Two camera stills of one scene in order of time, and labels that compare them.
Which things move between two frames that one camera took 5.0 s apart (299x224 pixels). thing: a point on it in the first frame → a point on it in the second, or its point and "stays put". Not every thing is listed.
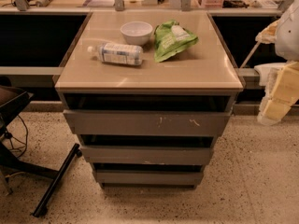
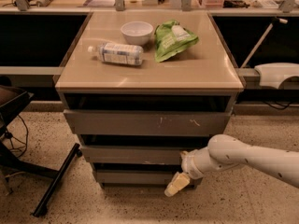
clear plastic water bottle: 118,53 stays put
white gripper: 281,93 → 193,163
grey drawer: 147,155 stays put
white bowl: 137,33 stays put
